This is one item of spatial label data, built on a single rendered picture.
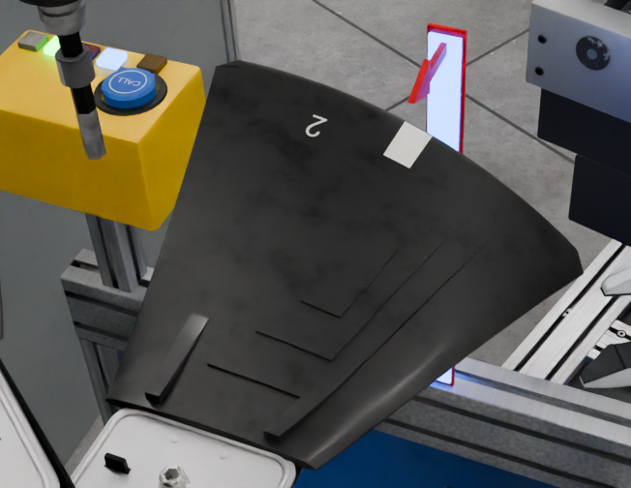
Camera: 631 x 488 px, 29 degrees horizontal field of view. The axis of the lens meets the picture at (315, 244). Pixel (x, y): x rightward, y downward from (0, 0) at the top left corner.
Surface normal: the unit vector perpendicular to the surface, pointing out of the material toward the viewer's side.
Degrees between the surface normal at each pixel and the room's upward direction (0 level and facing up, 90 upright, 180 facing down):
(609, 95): 90
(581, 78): 90
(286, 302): 7
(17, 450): 48
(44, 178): 90
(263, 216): 9
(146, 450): 0
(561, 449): 90
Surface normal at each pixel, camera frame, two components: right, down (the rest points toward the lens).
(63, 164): -0.40, 0.65
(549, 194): -0.06, -0.72
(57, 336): 0.91, 0.24
